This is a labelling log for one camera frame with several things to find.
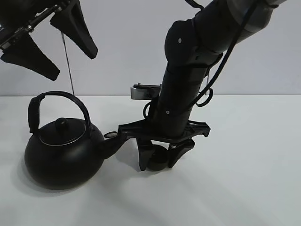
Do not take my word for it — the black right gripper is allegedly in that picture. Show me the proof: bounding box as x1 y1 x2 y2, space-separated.
118 65 210 171

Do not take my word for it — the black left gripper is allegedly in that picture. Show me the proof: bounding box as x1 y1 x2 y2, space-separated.
0 0 98 81

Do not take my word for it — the small black teacup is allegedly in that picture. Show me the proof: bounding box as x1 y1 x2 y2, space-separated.
147 145 169 171

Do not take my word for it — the black round teapot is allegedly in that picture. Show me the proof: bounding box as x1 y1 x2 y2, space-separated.
24 91 127 190

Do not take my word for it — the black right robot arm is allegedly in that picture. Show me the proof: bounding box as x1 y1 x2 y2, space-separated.
118 0 282 171

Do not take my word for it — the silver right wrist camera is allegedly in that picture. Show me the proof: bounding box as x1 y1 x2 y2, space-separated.
131 83 161 100

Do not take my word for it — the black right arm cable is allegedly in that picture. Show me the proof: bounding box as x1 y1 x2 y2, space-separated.
143 0 261 120

